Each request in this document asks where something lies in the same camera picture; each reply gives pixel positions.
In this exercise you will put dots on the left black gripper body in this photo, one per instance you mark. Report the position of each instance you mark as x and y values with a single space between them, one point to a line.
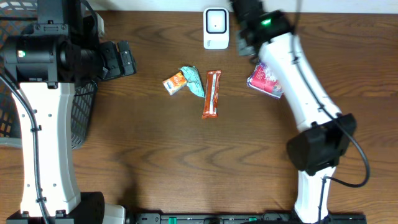
125 58

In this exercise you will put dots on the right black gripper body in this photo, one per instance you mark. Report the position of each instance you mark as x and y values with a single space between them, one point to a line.
245 46

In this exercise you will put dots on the purple snack packet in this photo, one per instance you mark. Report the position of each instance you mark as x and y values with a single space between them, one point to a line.
262 79

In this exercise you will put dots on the small orange snack packet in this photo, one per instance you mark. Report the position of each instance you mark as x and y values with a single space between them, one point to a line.
175 83

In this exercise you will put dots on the orange-red snack bar wrapper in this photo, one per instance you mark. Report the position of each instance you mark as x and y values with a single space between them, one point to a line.
211 94

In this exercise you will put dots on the teal snack packet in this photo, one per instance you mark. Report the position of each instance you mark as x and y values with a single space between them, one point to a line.
194 84

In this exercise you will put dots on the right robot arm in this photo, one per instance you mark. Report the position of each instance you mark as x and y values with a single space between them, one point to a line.
322 129

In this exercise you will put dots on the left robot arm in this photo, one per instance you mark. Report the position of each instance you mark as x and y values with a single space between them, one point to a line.
59 51

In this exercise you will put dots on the white barcode scanner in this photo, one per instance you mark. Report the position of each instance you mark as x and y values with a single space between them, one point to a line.
215 28

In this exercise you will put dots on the dark grey plastic mesh basket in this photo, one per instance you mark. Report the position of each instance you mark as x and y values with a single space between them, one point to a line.
18 15

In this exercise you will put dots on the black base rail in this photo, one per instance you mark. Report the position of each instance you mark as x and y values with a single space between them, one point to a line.
163 218

